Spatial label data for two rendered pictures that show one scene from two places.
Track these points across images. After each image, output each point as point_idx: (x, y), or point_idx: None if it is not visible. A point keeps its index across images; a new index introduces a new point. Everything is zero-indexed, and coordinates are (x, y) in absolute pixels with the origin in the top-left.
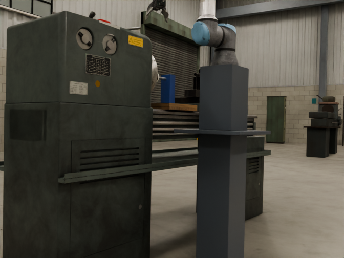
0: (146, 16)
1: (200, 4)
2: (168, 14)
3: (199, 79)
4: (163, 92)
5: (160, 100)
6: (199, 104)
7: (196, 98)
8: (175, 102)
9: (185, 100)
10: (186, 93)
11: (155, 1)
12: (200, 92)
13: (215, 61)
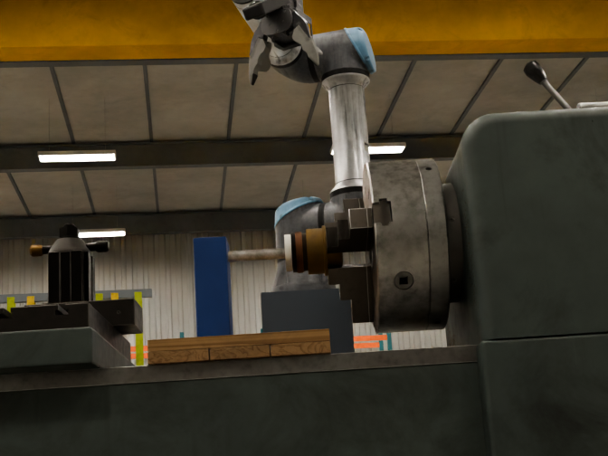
0: (318, 53)
1: (368, 156)
2: (268, 69)
3: (93, 265)
4: (230, 305)
5: (230, 329)
6: (128, 362)
7: (120, 339)
8: (103, 337)
9: (111, 337)
10: (136, 313)
11: (311, 31)
12: (354, 351)
13: (335, 285)
